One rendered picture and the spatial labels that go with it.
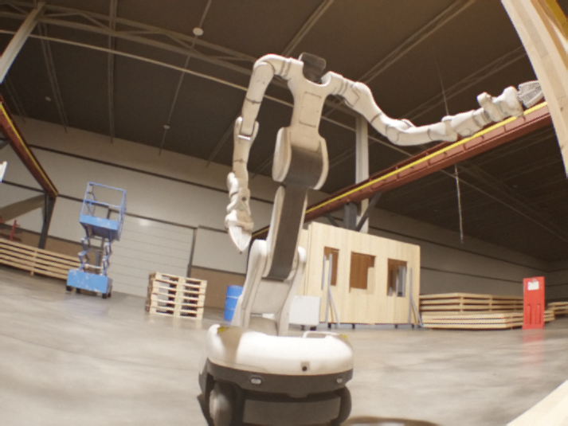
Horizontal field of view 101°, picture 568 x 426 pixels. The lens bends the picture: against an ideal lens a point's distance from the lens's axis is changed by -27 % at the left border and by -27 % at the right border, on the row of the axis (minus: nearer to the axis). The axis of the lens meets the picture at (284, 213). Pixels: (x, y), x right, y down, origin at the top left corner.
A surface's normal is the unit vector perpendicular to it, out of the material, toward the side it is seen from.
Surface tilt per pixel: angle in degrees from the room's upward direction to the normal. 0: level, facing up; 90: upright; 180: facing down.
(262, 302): 130
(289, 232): 107
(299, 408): 89
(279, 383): 90
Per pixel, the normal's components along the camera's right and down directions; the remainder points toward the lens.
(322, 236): 0.44, -0.22
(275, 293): 0.21, 0.42
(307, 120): 0.30, 0.06
